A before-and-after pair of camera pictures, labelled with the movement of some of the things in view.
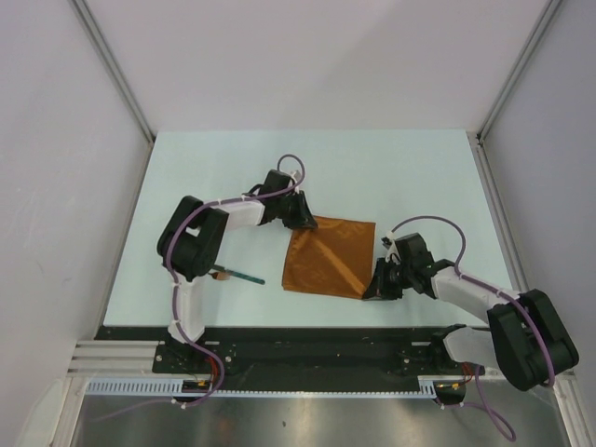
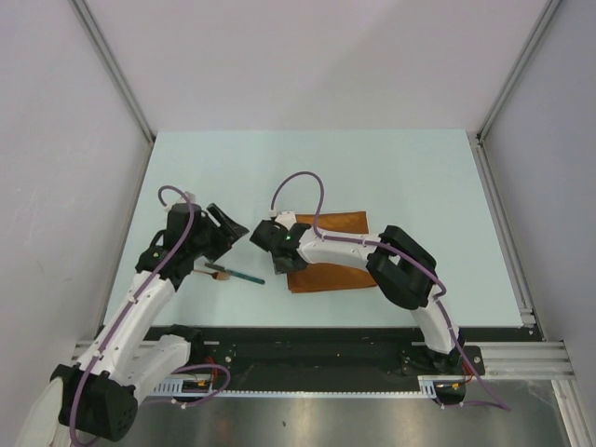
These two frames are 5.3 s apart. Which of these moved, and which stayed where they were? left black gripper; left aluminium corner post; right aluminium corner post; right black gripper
Moved: right black gripper; left black gripper
Stayed: right aluminium corner post; left aluminium corner post
